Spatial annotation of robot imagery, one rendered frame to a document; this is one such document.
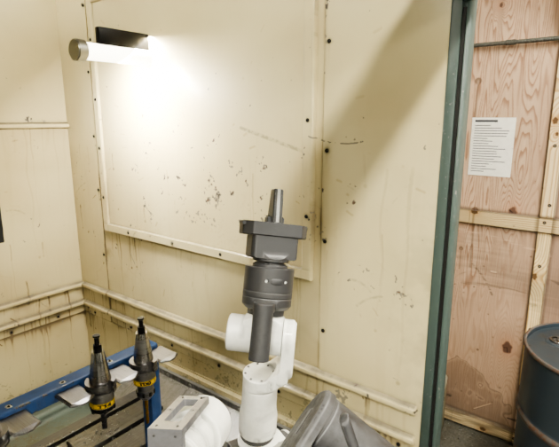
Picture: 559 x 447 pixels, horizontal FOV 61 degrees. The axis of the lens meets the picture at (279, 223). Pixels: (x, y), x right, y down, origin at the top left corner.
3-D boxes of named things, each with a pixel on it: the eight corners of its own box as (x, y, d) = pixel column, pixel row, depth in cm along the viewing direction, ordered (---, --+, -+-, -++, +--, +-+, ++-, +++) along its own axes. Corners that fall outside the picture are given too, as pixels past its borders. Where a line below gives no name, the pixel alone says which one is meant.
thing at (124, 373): (143, 376, 105) (142, 372, 105) (122, 386, 101) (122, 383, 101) (123, 365, 109) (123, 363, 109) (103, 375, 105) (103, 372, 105)
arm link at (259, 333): (294, 289, 88) (287, 350, 88) (237, 284, 89) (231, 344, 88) (291, 295, 77) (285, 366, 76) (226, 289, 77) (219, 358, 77)
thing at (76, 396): (98, 398, 96) (98, 395, 96) (73, 411, 92) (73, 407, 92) (79, 387, 101) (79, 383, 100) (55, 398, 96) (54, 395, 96)
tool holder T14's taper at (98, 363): (100, 372, 103) (98, 343, 102) (115, 377, 101) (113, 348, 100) (84, 381, 99) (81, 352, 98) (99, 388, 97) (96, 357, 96)
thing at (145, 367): (148, 359, 114) (147, 349, 113) (162, 368, 110) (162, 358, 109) (124, 369, 109) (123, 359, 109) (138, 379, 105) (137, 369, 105)
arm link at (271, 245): (317, 226, 82) (310, 295, 82) (295, 227, 91) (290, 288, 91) (247, 219, 78) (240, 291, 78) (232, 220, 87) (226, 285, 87)
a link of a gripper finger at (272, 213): (280, 188, 83) (277, 223, 83) (274, 190, 86) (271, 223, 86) (271, 187, 83) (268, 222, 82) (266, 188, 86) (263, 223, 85)
